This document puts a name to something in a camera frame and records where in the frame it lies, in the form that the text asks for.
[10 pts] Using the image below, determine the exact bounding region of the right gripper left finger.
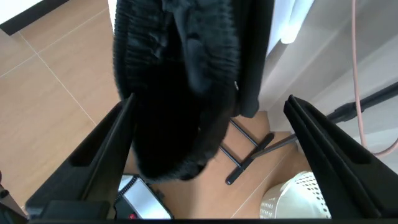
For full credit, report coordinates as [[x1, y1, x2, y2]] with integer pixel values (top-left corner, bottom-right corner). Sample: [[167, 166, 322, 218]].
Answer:
[[24, 93, 137, 219]]

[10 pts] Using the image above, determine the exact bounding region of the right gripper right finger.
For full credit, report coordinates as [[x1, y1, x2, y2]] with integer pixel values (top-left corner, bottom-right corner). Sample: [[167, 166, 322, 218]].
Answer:
[[283, 95, 398, 218]]

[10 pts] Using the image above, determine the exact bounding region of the black garment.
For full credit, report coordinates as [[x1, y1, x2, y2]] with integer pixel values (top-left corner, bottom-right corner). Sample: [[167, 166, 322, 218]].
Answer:
[[113, 0, 276, 183]]

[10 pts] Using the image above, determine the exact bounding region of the white laundry basket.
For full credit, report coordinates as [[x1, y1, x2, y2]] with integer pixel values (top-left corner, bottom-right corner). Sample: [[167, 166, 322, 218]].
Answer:
[[259, 170, 332, 219]]

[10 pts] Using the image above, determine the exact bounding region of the pink clothes hanger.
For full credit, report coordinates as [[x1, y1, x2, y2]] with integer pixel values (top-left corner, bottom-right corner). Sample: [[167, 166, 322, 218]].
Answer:
[[351, 0, 398, 157]]

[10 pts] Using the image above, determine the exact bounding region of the black clothes rack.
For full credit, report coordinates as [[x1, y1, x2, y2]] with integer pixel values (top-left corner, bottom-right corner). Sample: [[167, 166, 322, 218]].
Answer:
[[219, 81, 398, 186]]

